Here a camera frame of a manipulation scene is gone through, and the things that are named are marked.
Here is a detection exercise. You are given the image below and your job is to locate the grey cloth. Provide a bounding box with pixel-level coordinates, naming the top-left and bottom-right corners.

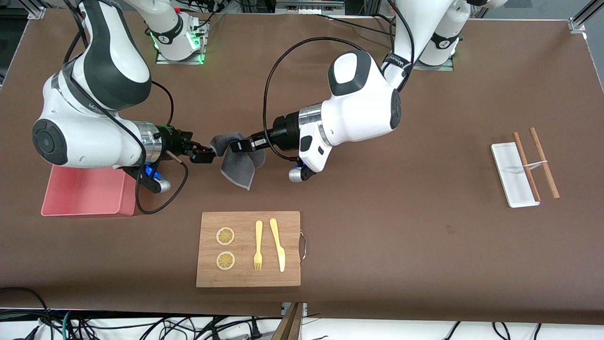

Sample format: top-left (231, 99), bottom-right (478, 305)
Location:
top-left (209, 133), bottom-right (266, 191)

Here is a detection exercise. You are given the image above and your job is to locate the yellow plastic fork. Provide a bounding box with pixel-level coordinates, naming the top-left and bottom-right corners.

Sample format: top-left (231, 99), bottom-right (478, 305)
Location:
top-left (253, 220), bottom-right (263, 272)

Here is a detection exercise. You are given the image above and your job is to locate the pink plastic bin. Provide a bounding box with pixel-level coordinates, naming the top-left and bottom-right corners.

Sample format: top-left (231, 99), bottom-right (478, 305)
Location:
top-left (41, 164), bottom-right (138, 217)

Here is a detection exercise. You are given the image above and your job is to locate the yellow plastic knife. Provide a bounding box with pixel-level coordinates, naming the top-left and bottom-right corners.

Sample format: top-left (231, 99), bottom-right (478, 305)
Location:
top-left (269, 218), bottom-right (286, 273)

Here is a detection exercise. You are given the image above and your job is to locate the wooden cutting board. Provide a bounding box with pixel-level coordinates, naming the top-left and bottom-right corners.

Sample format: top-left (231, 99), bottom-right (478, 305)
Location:
top-left (196, 211), bottom-right (302, 288)

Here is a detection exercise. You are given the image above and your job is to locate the grey power strip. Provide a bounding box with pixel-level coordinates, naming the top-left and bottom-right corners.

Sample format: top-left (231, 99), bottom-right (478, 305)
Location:
top-left (275, 0), bottom-right (346, 15)

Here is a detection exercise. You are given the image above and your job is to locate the wooden plank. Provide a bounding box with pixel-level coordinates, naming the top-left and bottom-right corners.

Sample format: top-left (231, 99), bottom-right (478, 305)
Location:
top-left (270, 302), bottom-right (306, 340)

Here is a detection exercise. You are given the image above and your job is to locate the white rectangular tray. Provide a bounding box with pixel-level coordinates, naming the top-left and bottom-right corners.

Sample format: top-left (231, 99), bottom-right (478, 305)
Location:
top-left (491, 142), bottom-right (540, 208)

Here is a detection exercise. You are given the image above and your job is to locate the brown wooden chopstick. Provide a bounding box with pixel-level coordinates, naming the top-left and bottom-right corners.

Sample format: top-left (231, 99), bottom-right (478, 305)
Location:
top-left (529, 127), bottom-right (560, 199)
top-left (513, 132), bottom-right (541, 202)

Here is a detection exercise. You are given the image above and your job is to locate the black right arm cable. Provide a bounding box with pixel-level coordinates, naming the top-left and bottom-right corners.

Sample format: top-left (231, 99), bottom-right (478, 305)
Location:
top-left (64, 0), bottom-right (189, 215)

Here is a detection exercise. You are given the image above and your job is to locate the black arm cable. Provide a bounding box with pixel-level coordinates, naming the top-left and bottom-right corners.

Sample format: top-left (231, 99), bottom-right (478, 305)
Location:
top-left (64, 0), bottom-right (189, 215)
top-left (263, 37), bottom-right (416, 163)

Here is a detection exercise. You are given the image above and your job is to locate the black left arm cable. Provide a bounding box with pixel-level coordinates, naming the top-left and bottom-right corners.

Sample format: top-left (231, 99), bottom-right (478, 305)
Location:
top-left (263, 37), bottom-right (416, 163)

